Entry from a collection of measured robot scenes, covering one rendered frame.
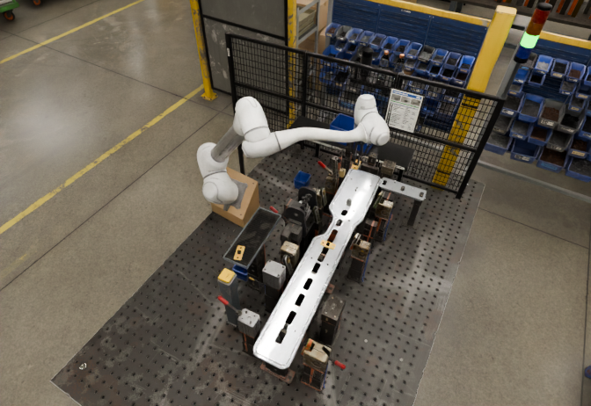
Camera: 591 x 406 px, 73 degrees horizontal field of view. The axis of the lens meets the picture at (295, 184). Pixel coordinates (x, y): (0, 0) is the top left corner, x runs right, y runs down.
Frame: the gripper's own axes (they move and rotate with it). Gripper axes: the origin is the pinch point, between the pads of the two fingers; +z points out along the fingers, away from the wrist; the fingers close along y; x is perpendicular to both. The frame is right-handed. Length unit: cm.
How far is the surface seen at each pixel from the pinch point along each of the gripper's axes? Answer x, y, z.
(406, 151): 54, 22, 28
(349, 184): 9.2, -4.0, 30.7
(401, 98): 60, 10, -8
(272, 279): -77, -17, 24
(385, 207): -3.1, 22.4, 28.0
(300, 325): -90, 4, 31
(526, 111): 161, 101, 38
